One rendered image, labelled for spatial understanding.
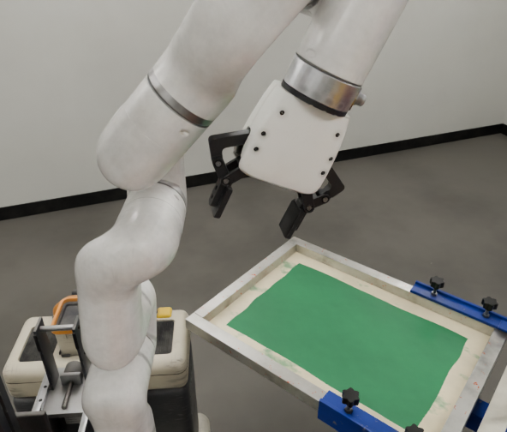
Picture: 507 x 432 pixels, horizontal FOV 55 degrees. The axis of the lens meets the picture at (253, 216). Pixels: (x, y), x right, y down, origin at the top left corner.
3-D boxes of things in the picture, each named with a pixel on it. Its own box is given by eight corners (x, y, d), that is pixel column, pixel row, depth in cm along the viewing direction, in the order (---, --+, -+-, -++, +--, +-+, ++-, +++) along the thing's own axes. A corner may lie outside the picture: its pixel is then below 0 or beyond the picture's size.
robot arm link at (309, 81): (355, 78, 55) (343, 100, 56) (287, 46, 51) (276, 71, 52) (384, 99, 48) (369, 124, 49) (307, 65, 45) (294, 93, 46)
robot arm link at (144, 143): (149, 294, 61) (166, 230, 74) (262, 182, 54) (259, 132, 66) (32, 221, 56) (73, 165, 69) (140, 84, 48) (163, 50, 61)
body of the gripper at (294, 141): (347, 93, 55) (301, 177, 60) (268, 58, 51) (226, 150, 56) (373, 117, 49) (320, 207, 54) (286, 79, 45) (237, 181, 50)
